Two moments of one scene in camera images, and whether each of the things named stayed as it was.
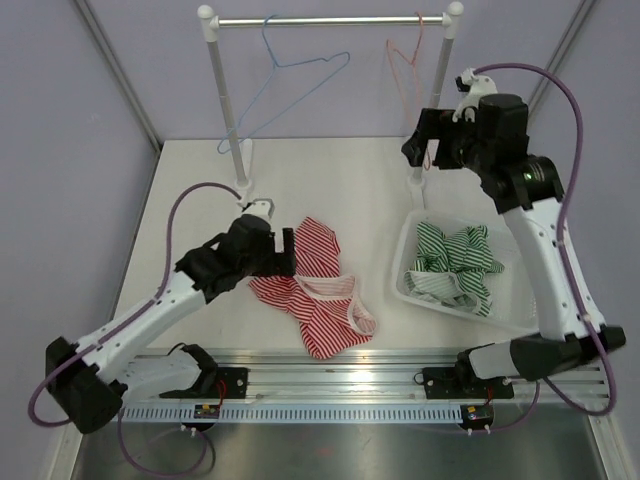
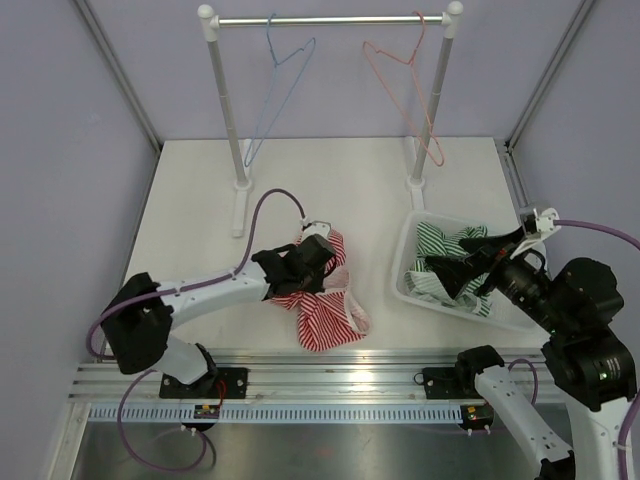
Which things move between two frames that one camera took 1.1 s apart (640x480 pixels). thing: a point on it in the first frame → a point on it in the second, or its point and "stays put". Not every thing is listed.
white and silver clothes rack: [239, 149] stays put
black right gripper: [435, 124] → [456, 272]
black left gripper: [279, 264] → [317, 285]
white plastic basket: [512, 293] stays put
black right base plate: [454, 383] stays put
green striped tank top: [452, 271] stays put
